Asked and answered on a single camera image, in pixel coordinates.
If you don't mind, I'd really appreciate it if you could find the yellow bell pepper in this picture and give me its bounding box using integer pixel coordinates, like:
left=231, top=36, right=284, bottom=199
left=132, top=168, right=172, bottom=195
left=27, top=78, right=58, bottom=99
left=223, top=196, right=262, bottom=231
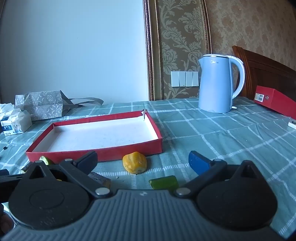
left=122, top=151, right=147, bottom=174

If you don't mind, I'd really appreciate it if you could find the white tissue pack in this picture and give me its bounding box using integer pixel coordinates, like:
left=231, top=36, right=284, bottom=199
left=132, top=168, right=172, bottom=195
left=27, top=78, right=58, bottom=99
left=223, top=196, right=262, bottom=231
left=0, top=103, right=33, bottom=135

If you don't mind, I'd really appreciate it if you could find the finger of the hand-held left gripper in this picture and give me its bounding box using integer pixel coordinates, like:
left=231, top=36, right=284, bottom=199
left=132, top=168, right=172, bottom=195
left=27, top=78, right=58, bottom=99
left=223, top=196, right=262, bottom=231
left=0, top=169, right=25, bottom=186

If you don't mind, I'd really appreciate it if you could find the dark eggplant piece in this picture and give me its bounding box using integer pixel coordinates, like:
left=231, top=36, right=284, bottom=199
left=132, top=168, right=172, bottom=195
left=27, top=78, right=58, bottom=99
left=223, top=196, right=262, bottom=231
left=20, top=162, right=32, bottom=174
left=89, top=172, right=111, bottom=189

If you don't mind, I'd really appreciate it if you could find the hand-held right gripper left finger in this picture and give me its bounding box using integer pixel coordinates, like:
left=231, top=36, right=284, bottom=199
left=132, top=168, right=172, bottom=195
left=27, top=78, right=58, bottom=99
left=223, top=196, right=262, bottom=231
left=20, top=151, right=111, bottom=199

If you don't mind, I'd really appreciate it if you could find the white wall switch panel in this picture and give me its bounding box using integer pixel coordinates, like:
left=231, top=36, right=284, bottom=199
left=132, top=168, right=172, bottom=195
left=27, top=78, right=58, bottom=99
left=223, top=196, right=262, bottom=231
left=171, top=71, right=199, bottom=87

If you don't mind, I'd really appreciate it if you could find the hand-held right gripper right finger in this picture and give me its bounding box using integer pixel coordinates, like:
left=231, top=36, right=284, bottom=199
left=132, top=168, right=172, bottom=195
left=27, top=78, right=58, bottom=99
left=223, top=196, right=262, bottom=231
left=174, top=151, right=264, bottom=198

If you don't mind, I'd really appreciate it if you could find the light blue electric kettle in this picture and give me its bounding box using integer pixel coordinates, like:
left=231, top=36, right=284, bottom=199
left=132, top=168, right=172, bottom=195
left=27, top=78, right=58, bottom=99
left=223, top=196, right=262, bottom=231
left=198, top=54, right=245, bottom=113

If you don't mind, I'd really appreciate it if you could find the grey patterned gift bag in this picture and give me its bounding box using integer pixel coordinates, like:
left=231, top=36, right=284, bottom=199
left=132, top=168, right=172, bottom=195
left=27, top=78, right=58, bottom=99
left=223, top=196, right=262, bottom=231
left=15, top=90, right=104, bottom=121

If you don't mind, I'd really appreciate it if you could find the green checkered tablecloth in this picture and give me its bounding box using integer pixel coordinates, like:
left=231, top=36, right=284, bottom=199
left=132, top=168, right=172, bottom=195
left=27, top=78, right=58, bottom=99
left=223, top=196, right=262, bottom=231
left=0, top=96, right=296, bottom=241

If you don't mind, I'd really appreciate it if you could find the small green cucumber piece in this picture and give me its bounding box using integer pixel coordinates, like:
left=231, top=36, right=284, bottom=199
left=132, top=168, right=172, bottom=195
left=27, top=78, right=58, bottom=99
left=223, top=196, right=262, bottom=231
left=39, top=156, right=55, bottom=165

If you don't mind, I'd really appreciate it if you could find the red cardboard box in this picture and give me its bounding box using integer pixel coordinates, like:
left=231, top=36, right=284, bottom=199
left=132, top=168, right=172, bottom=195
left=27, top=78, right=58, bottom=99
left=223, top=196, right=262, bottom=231
left=254, top=85, right=296, bottom=116

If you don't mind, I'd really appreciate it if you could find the shallow red cardboard tray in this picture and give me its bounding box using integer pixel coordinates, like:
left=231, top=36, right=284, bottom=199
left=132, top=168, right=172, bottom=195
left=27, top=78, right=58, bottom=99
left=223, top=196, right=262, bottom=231
left=26, top=111, right=163, bottom=162

